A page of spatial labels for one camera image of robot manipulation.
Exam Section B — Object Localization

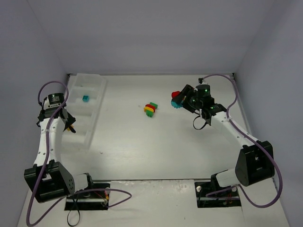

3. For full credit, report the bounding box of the red oval lego brick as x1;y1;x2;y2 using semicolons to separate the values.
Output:
171;91;180;98

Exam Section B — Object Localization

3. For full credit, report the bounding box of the teal oval lego brick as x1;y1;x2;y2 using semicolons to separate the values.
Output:
171;100;183;109

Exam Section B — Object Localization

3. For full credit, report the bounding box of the small blue lego brick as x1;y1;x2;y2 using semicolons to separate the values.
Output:
82;95;89;103

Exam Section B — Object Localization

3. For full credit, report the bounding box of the red curved lego brick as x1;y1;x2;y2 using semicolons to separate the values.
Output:
145;104;156;112

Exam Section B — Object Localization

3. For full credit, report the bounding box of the green curved lego bottom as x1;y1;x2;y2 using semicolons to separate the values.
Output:
145;111;154;117

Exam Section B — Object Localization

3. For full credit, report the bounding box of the green curved lego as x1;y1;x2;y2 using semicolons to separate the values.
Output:
145;111;154;117
150;102;158;109

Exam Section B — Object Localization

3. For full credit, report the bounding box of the yellow curved lego brick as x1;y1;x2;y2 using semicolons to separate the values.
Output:
144;106;154;112

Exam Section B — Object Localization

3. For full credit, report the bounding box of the green curved lego top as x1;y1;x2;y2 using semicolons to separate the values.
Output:
150;102;158;109

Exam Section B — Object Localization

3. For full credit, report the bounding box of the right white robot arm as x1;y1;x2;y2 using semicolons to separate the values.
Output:
171;84;275;188

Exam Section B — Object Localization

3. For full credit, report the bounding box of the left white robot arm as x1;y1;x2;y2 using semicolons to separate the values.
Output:
24;93;93;203

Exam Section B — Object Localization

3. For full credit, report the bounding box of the clear plastic compartment tray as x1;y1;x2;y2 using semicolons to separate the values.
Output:
62;73;107;152

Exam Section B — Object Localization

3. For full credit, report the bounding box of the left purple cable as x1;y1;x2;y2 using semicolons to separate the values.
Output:
26;81;133;227

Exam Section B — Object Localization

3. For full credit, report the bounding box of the purple cable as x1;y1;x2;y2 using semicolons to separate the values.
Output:
26;81;133;227
197;74;284;209

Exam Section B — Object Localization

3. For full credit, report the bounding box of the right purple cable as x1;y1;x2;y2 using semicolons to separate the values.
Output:
197;74;284;209

